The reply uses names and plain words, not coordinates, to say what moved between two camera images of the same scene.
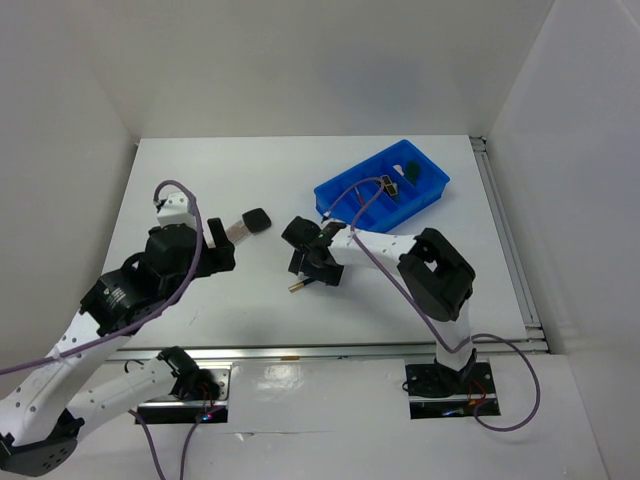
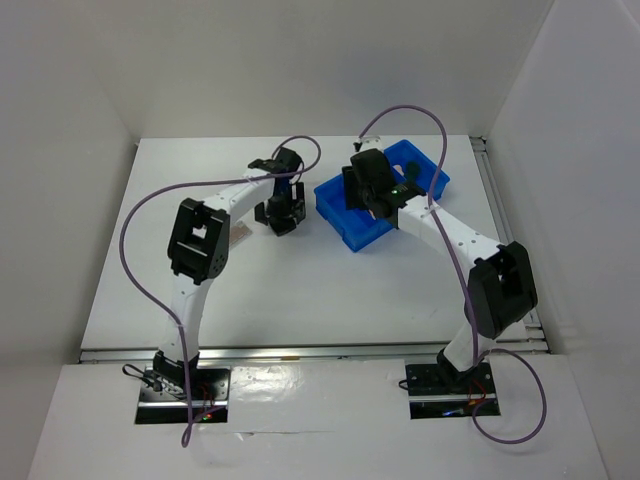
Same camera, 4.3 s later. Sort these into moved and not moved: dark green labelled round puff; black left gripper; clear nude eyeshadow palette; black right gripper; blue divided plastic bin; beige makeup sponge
Moved: black right gripper; black left gripper
Not moved: blue divided plastic bin; beige makeup sponge; clear nude eyeshadow palette; dark green labelled round puff
